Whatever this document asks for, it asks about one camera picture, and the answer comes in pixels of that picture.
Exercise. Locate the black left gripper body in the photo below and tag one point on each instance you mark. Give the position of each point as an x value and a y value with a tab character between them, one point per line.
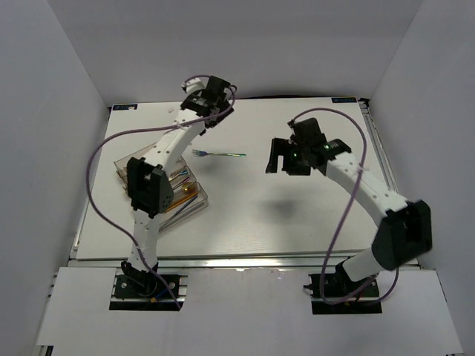
220	116

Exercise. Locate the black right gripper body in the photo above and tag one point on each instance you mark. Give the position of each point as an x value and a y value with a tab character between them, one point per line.
297	165

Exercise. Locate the iridescent rainbow fork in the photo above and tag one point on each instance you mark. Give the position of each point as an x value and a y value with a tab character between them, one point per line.
206	153

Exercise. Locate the grey-blue chopstick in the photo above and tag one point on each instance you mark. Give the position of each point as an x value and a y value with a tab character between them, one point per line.
187	206

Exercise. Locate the orange chopstick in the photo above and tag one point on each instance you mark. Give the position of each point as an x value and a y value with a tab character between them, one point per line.
181	201

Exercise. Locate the blue table knife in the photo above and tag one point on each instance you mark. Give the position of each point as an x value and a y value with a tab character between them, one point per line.
178	173

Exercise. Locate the iridescent rainbow spoon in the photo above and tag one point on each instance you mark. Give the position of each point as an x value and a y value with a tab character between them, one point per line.
185	190

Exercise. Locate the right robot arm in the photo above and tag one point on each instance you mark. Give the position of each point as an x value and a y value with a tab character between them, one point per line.
404	229

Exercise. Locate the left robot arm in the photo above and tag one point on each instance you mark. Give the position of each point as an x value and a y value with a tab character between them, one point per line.
148	183

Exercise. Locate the clear four-compartment organizer tray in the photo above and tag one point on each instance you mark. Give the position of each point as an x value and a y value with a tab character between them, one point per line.
168	220

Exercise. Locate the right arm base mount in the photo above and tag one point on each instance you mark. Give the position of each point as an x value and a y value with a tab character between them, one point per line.
365	302

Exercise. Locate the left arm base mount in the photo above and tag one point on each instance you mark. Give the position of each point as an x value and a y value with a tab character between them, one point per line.
142	291

